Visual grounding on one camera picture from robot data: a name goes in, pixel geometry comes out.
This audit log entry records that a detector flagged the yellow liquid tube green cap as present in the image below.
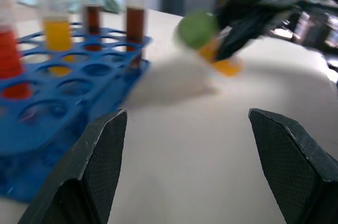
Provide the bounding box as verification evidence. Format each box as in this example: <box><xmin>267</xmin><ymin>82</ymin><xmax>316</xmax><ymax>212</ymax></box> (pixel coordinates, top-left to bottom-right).
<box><xmin>28</xmin><ymin>0</ymin><xmax>75</xmax><ymax>77</ymax></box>

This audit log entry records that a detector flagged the red liquid tube green cap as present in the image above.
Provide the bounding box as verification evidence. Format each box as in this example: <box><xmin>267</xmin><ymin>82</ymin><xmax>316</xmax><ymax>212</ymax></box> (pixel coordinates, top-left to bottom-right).
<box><xmin>0</xmin><ymin>0</ymin><xmax>34</xmax><ymax>98</ymax></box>

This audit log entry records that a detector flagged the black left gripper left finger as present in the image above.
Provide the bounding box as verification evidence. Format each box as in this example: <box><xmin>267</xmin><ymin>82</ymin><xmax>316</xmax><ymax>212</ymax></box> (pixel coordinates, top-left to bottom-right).
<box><xmin>17</xmin><ymin>109</ymin><xmax>128</xmax><ymax>224</ymax></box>

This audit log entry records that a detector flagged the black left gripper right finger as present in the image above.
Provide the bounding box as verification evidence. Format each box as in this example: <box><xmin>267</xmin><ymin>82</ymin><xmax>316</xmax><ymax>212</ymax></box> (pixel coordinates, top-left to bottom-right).
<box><xmin>248</xmin><ymin>108</ymin><xmax>338</xmax><ymax>224</ymax></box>

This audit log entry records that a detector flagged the blue test tube rack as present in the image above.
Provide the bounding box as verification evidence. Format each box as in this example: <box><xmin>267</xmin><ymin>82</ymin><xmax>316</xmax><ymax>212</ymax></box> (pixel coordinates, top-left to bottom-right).
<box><xmin>0</xmin><ymin>22</ymin><xmax>154</xmax><ymax>204</ymax></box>

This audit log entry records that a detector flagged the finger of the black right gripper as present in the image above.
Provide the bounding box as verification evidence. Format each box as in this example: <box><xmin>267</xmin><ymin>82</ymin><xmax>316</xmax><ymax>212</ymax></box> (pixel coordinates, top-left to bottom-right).
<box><xmin>214</xmin><ymin>16</ymin><xmax>269</xmax><ymax>61</ymax></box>

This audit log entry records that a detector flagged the orange liquid tube green cap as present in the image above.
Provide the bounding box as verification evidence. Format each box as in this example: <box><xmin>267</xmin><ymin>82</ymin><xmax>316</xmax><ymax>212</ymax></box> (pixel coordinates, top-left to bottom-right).
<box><xmin>173</xmin><ymin>11</ymin><xmax>246</xmax><ymax>77</ymax></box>

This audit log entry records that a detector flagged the brown liquid tube cream cap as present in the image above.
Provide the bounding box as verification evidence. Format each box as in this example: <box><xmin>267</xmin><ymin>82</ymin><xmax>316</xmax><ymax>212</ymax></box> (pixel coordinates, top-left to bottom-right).
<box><xmin>121</xmin><ymin>0</ymin><xmax>154</xmax><ymax>69</ymax></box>
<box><xmin>73</xmin><ymin>0</ymin><xmax>105</xmax><ymax>52</ymax></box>

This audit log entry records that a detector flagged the dark equipment behind table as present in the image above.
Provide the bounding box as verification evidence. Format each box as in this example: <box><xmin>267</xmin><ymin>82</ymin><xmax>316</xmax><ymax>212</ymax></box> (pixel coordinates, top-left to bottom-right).
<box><xmin>274</xmin><ymin>0</ymin><xmax>338</xmax><ymax>60</ymax></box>

